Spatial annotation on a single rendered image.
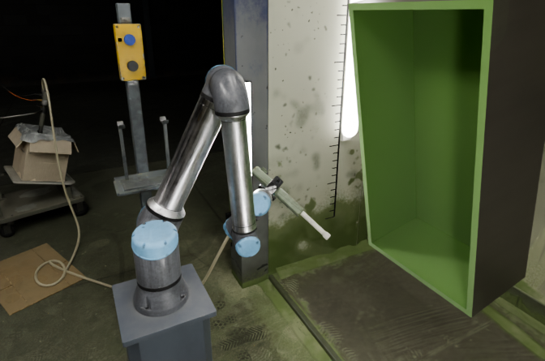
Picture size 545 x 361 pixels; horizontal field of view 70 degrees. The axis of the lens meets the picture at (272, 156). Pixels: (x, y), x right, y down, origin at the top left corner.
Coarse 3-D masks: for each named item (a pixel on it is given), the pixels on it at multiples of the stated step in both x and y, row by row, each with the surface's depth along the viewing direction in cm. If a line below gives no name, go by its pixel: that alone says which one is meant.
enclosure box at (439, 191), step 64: (384, 0) 141; (448, 0) 115; (512, 0) 107; (384, 64) 171; (448, 64) 163; (512, 64) 116; (384, 128) 183; (448, 128) 175; (512, 128) 127; (384, 192) 197; (448, 192) 189; (512, 192) 140; (448, 256) 186; (512, 256) 156
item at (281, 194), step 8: (256, 168) 185; (264, 168) 187; (256, 176) 185; (264, 176) 184; (264, 184) 185; (280, 192) 184; (288, 200) 184; (296, 208) 184; (304, 216) 185; (312, 224) 184; (320, 232) 184
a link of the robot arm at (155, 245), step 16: (160, 224) 134; (144, 240) 125; (160, 240) 125; (176, 240) 130; (144, 256) 124; (160, 256) 125; (176, 256) 130; (144, 272) 126; (160, 272) 127; (176, 272) 132
